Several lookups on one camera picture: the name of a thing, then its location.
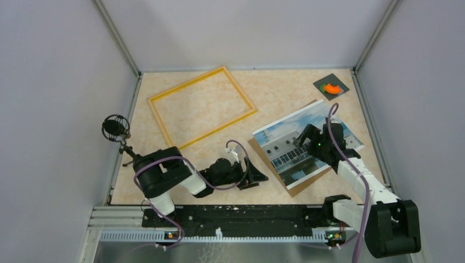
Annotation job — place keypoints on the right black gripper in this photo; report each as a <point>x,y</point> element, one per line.
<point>313,133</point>

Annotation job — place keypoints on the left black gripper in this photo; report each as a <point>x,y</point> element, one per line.
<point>254,176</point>

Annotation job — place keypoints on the building photo print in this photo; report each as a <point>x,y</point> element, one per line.
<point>283,145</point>

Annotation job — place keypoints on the yellow wooden picture frame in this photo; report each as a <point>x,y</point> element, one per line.
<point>200,107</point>

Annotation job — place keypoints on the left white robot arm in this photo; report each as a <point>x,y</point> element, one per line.
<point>157,173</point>

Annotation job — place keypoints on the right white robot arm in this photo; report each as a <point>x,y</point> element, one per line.
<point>388,225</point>

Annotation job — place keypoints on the orange curved block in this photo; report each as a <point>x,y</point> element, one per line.
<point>333,89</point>

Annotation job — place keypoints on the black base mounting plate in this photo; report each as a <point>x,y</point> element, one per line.
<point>298,214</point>

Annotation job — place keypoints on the grey building block plate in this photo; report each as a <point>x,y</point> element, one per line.
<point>334,80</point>

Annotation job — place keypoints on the black microphone on tripod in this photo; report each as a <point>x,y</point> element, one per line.
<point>116,128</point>

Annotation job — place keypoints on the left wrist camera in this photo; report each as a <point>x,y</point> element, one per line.
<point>234,153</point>

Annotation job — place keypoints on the aluminium rail with cable duct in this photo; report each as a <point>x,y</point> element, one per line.
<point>143,223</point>

